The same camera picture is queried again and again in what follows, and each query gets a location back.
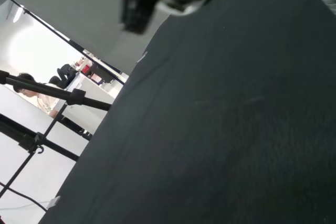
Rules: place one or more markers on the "grey cloth clip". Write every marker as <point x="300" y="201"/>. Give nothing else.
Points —
<point x="53" y="202"/>
<point x="142" y="57"/>

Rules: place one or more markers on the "black bench cloth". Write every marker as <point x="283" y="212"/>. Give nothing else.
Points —
<point x="223" y="129"/>

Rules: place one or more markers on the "white desk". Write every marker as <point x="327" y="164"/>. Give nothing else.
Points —
<point x="86" y="90"/>

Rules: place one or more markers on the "red box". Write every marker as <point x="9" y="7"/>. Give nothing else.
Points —
<point x="85" y="68"/>

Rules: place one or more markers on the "black office chair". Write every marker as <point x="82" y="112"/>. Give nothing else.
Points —
<point x="65" y="73"/>

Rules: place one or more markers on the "black tripod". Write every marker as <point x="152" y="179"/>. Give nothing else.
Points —
<point x="52" y="93"/>

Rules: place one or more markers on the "person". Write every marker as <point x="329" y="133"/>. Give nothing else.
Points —
<point x="45" y="102"/>

